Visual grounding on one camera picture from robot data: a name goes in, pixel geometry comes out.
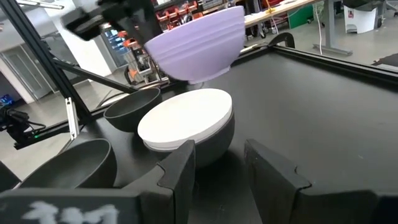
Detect red storage bins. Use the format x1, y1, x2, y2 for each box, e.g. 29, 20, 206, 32
152, 0, 200, 30

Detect silver metal bracket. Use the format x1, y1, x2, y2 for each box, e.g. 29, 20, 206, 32
64, 96, 80, 141

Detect white cable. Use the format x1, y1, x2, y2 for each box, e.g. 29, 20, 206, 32
313, 2, 325, 47

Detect purple bowl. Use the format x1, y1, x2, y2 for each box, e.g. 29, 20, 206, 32
143, 5, 246, 85

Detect black bowl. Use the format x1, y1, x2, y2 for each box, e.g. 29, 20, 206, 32
18, 138, 118, 189
103, 87, 163, 133
146, 110, 236, 169

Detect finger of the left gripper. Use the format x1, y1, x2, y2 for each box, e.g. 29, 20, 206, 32
123, 13, 165, 47

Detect wooden workbench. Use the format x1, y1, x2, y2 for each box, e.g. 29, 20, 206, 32
244, 0, 315, 29

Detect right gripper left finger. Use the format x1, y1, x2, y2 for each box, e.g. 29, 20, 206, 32
0, 139, 197, 224

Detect black device with green light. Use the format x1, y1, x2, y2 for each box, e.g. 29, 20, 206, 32
0, 106, 47, 151

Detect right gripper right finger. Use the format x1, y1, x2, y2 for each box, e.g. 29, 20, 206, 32
243, 138, 398, 224

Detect grey door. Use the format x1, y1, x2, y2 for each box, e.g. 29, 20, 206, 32
0, 45, 53, 100

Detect grey desk leg with foot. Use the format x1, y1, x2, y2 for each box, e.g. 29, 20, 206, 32
312, 0, 354, 57

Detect white bowl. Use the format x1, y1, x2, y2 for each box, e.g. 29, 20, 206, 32
137, 88, 234, 152

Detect cabinet with blue display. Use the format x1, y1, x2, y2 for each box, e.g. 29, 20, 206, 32
101, 26, 128, 68

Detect equipment cart with orange parts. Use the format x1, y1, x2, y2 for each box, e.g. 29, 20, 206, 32
123, 37, 170, 86

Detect green box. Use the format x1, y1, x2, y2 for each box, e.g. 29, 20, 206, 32
287, 4, 315, 30

